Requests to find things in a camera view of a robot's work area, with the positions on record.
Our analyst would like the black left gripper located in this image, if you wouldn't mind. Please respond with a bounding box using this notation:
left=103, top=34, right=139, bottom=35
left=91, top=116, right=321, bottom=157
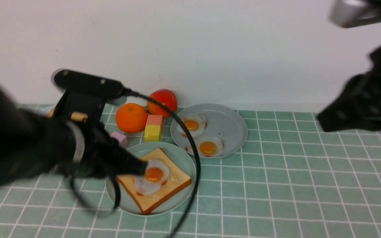
left=75, top=122, right=148, bottom=179

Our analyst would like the fried egg top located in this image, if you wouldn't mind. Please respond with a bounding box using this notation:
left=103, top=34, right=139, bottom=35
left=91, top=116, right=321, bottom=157
left=134, top=159, right=170, bottom=196

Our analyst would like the fried egg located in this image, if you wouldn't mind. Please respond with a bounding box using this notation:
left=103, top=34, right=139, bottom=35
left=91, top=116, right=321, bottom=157
left=134, top=159, right=170, bottom=196
left=194, top=137, right=224, bottom=157
left=182, top=113, right=207, bottom=138

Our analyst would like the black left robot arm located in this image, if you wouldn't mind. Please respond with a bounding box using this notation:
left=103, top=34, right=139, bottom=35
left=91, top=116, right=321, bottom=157
left=0, top=88, right=147, bottom=187

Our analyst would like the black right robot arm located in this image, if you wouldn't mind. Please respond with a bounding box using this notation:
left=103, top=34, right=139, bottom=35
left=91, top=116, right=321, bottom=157
left=316, top=0, right=381, bottom=133

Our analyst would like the yellow and pink block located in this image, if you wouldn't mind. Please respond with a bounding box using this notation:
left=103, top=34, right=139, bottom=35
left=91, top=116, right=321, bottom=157
left=144, top=114, right=164, bottom=142

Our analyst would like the toast slice bottom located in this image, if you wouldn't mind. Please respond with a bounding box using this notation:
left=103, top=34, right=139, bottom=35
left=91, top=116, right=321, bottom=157
left=117, top=145, right=196, bottom=216

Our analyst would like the orange fruit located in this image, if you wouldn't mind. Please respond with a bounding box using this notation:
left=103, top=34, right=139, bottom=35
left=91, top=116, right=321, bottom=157
left=115, top=103, right=148, bottom=134

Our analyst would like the light green plate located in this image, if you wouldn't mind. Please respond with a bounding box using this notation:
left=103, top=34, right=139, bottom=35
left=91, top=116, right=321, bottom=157
left=117, top=142, right=196, bottom=217

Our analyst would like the fried egg middle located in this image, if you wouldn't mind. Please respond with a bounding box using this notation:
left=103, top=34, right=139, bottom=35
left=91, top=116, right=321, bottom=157
left=182, top=113, right=207, bottom=138

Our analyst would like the red tomato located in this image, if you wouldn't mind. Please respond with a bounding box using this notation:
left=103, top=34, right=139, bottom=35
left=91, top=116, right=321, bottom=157
left=147, top=89, right=178, bottom=119

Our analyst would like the fried egg bottom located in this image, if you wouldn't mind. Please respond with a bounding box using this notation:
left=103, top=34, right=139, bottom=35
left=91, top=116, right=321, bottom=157
left=194, top=137, right=224, bottom=157

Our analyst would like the grey plate with eggs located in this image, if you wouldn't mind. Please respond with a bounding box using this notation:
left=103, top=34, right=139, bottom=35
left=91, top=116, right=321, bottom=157
left=178, top=103, right=248, bottom=159

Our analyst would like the green checkered tablecloth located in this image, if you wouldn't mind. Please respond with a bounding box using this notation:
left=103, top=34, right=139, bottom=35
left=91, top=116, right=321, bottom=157
left=0, top=110, right=381, bottom=238

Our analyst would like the black cable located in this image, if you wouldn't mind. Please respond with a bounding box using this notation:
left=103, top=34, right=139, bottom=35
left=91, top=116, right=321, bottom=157
left=70, top=89, right=201, bottom=238

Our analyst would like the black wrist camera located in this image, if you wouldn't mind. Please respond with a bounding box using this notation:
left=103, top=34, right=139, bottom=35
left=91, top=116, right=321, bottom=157
left=51, top=69, right=127, bottom=125

